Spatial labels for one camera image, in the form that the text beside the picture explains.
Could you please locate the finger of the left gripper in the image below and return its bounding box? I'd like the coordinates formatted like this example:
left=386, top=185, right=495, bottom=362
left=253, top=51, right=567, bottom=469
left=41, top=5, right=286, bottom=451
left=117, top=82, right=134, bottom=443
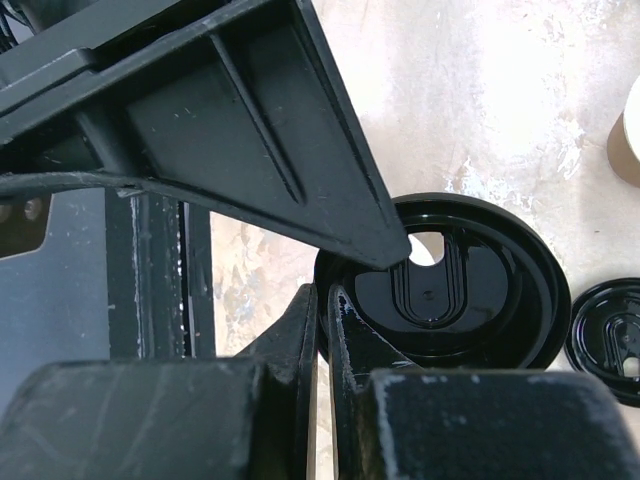
left=1, top=1, right=411, bottom=269

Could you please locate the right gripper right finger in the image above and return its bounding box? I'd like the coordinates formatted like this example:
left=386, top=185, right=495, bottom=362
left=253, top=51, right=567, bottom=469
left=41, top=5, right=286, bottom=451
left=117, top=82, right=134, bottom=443
left=327, top=286, right=639, bottom=479

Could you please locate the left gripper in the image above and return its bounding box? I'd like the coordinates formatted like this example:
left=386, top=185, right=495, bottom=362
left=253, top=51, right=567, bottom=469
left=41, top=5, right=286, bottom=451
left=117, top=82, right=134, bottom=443
left=0, top=0, right=236, bottom=151

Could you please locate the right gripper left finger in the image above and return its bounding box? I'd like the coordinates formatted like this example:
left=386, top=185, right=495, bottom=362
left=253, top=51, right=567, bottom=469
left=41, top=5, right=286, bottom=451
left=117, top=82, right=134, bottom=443
left=1, top=284, right=318, bottom=479

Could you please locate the black cup lid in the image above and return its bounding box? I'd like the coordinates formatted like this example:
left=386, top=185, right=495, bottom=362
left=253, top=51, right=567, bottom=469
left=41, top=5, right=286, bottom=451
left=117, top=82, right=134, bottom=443
left=314, top=193, right=571, bottom=369
left=564, top=277, right=639, bottom=408

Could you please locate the brown paper cup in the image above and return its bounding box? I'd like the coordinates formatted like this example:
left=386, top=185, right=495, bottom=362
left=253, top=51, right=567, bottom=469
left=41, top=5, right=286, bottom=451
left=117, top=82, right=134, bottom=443
left=606, top=77, right=640, bottom=188

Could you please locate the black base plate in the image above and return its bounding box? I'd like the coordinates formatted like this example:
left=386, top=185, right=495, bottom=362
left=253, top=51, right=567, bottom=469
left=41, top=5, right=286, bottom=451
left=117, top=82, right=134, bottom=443
left=105, top=191, right=216, bottom=359

